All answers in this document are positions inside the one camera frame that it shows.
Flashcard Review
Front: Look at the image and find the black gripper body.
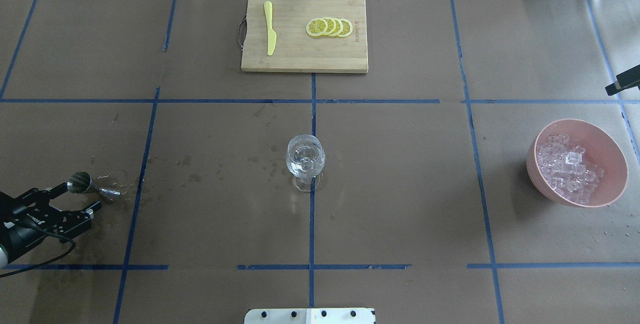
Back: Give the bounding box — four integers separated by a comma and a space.
0, 192, 60, 266

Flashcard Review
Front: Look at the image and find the steel jigger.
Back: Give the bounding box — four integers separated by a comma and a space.
66, 171, 121, 203

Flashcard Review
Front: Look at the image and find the clear ice cubes pile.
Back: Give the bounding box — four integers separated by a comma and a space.
535, 134, 605, 205

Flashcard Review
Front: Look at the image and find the clear wine glass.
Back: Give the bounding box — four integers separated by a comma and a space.
285, 134, 326, 192

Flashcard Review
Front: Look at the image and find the pink bowl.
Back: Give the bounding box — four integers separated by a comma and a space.
525, 118, 629, 208

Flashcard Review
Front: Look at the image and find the yellow plastic knife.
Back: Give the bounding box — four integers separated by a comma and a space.
263, 1, 278, 56

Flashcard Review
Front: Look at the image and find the bamboo cutting board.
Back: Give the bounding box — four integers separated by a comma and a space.
241, 0, 370, 75

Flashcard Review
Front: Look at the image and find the lemon slice stack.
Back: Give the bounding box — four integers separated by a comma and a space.
305, 17, 355, 38

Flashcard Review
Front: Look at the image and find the white pedestal column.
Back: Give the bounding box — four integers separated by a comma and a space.
244, 307, 377, 323

